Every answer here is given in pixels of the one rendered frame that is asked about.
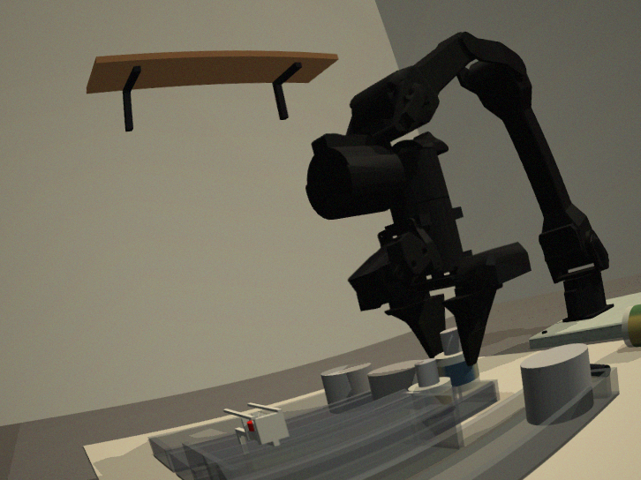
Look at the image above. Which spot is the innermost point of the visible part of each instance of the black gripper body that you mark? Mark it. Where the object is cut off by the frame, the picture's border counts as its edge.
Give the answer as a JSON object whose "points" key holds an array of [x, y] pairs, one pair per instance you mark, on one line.
{"points": [[468, 274]]}

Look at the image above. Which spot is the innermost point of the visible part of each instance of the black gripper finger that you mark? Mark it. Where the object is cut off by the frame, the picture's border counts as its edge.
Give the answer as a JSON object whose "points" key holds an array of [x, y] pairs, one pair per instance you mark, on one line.
{"points": [[471, 314], [426, 319]]}

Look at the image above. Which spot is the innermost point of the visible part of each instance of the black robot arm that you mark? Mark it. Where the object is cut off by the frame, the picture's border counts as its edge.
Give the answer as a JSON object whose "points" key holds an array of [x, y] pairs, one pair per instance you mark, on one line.
{"points": [[361, 173]]}

